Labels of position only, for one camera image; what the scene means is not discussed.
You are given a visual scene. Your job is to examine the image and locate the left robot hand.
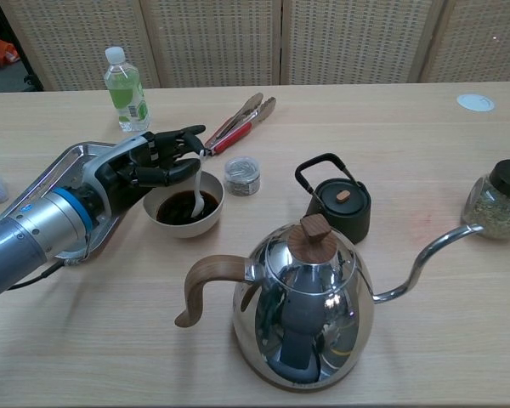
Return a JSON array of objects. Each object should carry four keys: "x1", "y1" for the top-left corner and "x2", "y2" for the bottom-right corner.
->
[{"x1": 81, "y1": 124, "x2": 207, "y2": 226}]

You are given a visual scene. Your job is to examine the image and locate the white plastic spoon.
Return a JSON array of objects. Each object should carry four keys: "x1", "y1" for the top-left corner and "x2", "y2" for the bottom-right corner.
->
[{"x1": 190, "y1": 149, "x2": 209, "y2": 220}]

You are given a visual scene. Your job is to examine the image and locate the white bowl with dark liquid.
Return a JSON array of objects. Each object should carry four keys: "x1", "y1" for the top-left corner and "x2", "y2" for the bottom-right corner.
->
[{"x1": 142, "y1": 169, "x2": 225, "y2": 239}]

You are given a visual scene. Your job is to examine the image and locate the stainless steel tray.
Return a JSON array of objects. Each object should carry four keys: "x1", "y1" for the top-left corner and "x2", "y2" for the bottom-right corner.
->
[{"x1": 0, "y1": 142, "x2": 124, "y2": 261}]

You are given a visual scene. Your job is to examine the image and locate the clear green-label water bottle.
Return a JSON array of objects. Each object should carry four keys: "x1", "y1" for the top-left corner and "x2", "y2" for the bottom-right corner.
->
[{"x1": 103, "y1": 46, "x2": 150, "y2": 133}]

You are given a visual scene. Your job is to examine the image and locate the clear paper clip container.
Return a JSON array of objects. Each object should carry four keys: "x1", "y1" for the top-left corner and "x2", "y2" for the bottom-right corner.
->
[{"x1": 224, "y1": 156, "x2": 262, "y2": 198}]

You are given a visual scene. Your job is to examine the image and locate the black tripod stand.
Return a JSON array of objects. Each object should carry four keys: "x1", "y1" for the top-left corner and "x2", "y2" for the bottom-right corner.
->
[{"x1": 0, "y1": 0, "x2": 44, "y2": 92}]

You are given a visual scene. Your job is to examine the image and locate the woven folding screen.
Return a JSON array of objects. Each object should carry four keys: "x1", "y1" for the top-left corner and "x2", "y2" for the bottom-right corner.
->
[{"x1": 0, "y1": 0, "x2": 510, "y2": 92}]

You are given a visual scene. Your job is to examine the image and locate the orange bag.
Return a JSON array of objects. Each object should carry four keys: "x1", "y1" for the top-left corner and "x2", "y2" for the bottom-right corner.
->
[{"x1": 0, "y1": 30, "x2": 20, "y2": 65}]

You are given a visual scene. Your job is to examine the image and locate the small black teapot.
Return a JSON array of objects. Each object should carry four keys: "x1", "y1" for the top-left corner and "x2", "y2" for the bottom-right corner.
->
[{"x1": 294, "y1": 153, "x2": 371, "y2": 246}]

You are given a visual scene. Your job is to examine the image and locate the white round table grommet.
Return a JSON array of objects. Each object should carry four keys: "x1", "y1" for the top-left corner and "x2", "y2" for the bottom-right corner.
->
[{"x1": 456, "y1": 93, "x2": 497, "y2": 113}]

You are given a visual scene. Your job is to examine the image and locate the glass jar black lid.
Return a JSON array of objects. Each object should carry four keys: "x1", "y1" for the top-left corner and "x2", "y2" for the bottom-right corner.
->
[{"x1": 460, "y1": 159, "x2": 510, "y2": 241}]

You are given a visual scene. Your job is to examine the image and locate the red-handled metal tongs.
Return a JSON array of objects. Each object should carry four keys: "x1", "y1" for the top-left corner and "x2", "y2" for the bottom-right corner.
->
[{"x1": 202, "y1": 93, "x2": 277, "y2": 157}]

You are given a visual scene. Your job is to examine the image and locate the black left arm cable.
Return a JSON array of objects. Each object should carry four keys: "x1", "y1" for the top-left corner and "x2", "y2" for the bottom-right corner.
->
[{"x1": 7, "y1": 253, "x2": 90, "y2": 291}]

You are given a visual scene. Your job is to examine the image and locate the steel gooseneck kettle wooden handle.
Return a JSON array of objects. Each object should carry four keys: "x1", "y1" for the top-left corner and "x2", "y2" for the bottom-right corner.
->
[{"x1": 173, "y1": 213, "x2": 485, "y2": 388}]

